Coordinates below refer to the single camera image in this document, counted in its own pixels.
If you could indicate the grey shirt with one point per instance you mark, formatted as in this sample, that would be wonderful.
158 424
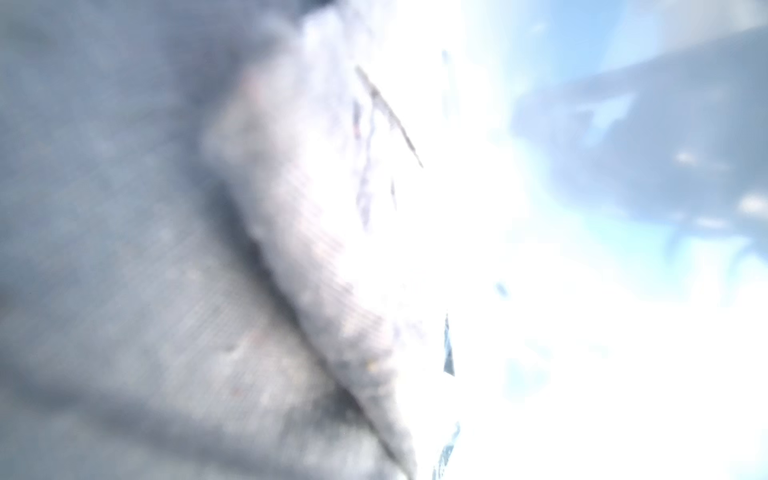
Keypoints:
197 280

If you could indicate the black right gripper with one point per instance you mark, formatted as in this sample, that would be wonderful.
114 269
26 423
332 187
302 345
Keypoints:
680 139

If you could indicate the clear plastic vacuum bag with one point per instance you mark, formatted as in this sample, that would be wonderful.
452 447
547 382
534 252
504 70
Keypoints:
584 345

